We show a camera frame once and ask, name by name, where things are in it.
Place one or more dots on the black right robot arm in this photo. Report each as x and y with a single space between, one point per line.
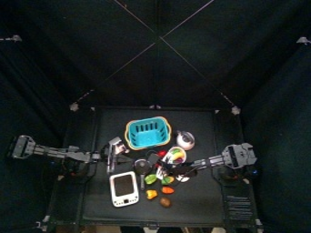
232 156

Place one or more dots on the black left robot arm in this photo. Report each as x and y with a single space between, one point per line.
48 150

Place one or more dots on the red toy apple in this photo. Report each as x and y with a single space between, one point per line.
161 153

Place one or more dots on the blue basket with yellow rim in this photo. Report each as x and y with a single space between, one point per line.
147 132

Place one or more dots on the green and orange toy vegetable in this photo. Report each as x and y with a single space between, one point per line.
167 180

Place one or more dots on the small white toy dish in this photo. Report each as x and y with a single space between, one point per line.
183 179

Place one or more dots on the dark grey toy utensil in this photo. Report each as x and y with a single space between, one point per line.
152 158

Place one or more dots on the yellow toy banana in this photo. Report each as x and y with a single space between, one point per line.
177 155

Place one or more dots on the black toy frying pan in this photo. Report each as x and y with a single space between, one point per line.
141 167

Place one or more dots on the white round plate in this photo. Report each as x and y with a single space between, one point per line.
181 151

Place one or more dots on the white toy tablet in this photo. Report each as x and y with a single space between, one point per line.
124 188

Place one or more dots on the brown toy kiwi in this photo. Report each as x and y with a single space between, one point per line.
164 202

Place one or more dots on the white printed label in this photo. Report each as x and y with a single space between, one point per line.
239 207

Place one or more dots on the grey frame clamp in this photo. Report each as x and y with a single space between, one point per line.
15 38
235 110
155 106
73 106
303 40

